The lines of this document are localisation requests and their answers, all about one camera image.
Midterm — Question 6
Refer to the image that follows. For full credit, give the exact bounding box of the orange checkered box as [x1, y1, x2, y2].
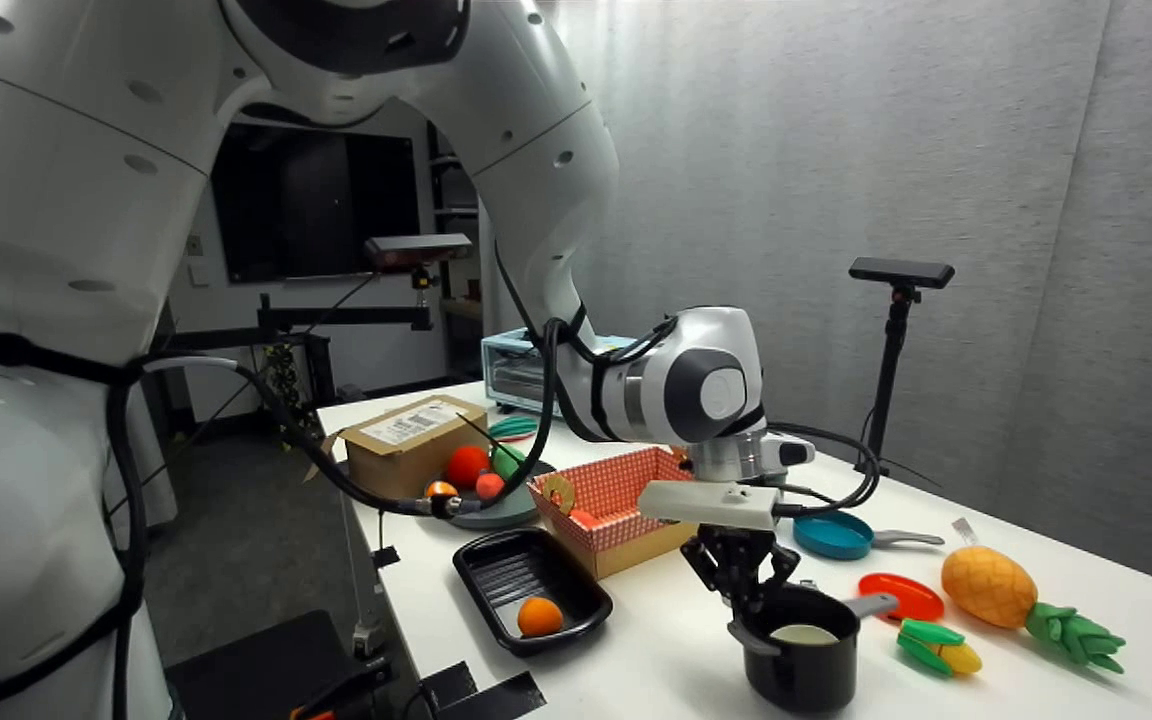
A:
[528, 443, 701, 580]

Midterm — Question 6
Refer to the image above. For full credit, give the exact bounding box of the black camera tripod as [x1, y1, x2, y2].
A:
[848, 257, 960, 480]

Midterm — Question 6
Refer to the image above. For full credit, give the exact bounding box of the orange toy fruit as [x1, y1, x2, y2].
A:
[516, 593, 566, 640]

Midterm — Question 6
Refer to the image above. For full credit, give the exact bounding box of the brown cardboard box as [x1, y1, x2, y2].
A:
[332, 392, 491, 509]

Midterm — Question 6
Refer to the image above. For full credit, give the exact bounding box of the toy corn cob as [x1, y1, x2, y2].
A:
[892, 614, 986, 683]

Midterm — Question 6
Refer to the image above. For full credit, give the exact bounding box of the black mounting plate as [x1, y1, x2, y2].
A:
[418, 666, 550, 720]

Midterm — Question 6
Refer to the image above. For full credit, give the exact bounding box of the black wall monitor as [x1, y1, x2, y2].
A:
[206, 118, 422, 287]

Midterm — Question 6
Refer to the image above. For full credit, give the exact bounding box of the blue toy frying pan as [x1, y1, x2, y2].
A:
[791, 509, 946, 565]

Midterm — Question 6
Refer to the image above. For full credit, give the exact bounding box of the light blue toy oven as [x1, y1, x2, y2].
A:
[476, 329, 637, 415]

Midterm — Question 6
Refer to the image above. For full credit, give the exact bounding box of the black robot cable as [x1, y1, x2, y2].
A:
[105, 311, 888, 528]

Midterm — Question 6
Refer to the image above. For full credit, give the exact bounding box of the grey stereo camera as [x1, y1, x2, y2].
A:
[364, 232, 476, 272]

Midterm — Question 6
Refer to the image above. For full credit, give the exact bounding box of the black plastic tray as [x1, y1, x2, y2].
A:
[446, 524, 616, 659]

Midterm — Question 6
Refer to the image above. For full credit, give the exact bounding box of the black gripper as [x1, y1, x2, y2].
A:
[675, 524, 809, 627]

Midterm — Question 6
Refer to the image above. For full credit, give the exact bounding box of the teal green sponge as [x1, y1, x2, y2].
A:
[488, 411, 542, 443]

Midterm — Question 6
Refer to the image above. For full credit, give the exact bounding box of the red toy plate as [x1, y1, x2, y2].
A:
[855, 566, 946, 622]

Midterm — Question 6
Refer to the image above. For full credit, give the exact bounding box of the black toy pot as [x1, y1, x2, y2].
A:
[726, 580, 904, 715]

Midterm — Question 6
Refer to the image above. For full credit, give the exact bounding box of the red toy tomato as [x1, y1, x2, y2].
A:
[441, 443, 491, 492]

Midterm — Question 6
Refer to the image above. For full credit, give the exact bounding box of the toy pineapple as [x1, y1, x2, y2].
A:
[938, 544, 1129, 675]

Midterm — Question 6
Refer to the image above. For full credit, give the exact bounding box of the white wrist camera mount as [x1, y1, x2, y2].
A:
[637, 474, 782, 534]

